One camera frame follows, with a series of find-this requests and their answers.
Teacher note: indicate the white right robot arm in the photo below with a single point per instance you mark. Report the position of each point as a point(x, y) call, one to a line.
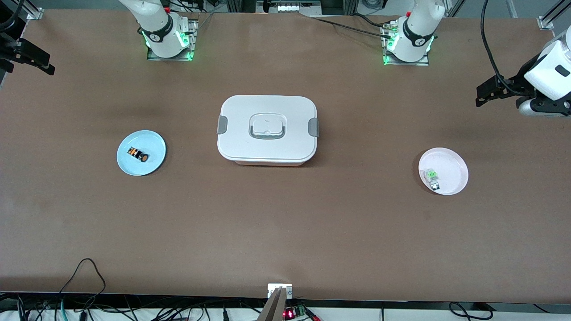
point(158, 26)

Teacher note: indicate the aluminium frame profile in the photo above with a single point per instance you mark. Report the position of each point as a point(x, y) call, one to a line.
point(551, 20)
point(33, 12)

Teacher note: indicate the pink plate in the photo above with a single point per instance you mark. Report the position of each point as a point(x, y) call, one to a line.
point(450, 171)

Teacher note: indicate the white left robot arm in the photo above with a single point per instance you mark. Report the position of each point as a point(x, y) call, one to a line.
point(417, 31)

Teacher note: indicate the grey camera support bar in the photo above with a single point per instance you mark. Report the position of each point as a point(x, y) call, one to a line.
point(273, 307)

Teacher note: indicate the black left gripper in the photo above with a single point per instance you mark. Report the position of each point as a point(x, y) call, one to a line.
point(516, 84)

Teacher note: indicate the white lidded lunch box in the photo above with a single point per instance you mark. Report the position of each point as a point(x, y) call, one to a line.
point(267, 147)

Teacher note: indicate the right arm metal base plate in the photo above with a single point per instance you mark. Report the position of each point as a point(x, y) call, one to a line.
point(192, 40)

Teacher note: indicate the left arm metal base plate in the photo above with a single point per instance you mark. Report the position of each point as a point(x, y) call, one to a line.
point(424, 62)

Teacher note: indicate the light blue plate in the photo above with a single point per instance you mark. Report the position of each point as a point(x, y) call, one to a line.
point(151, 142)

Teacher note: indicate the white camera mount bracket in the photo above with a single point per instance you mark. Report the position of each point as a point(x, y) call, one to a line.
point(274, 289)

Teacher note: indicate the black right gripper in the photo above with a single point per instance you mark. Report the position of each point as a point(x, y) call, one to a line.
point(10, 47)

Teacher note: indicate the circuit board with red light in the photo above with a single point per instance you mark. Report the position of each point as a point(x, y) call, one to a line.
point(295, 311)

